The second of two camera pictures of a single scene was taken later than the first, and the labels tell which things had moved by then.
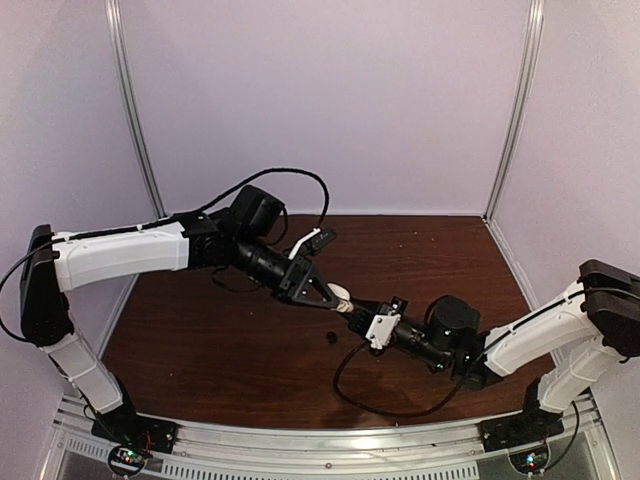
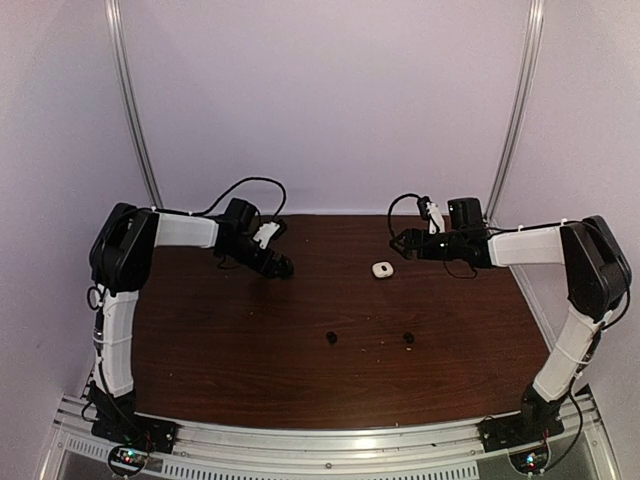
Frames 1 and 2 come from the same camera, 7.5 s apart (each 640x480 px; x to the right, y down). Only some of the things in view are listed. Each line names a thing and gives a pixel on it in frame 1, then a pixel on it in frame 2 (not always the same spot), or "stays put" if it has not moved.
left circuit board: [127, 461] stays put
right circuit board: [530, 462] stays put
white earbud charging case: [345, 303] → [382, 269]
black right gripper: [383, 308] → [412, 243]
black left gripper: [291, 285] → [271, 264]
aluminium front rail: [213, 451] stays put
